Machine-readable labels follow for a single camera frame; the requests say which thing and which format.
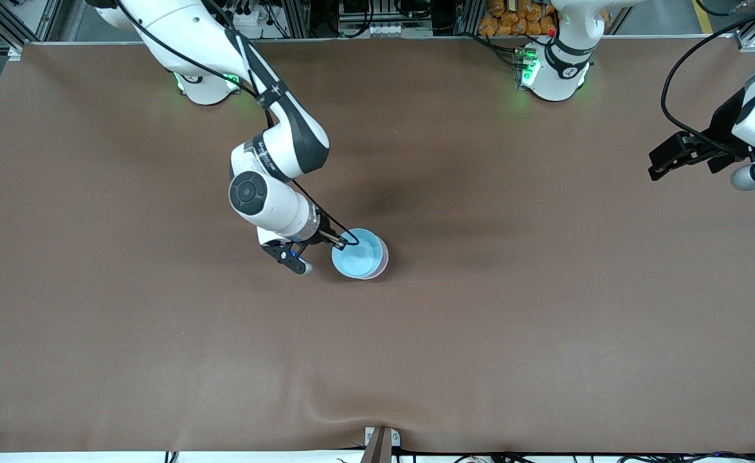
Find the light blue bowl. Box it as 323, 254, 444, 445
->
331, 228, 385, 280

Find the pink bowl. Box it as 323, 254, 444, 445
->
368, 237, 390, 280

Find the brown table mat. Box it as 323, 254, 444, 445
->
0, 35, 755, 455

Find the orange packets pile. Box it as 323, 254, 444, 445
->
478, 0, 559, 37

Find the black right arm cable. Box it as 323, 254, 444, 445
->
114, 0, 361, 249

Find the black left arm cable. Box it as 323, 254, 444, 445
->
661, 0, 755, 159

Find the white power strip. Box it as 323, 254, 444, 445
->
361, 23, 412, 39

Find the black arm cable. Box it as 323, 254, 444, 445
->
114, 0, 361, 249
661, 0, 755, 159

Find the power strip with black plugs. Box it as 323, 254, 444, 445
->
220, 0, 277, 39

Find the metal table edge bracket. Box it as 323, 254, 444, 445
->
364, 426, 401, 448

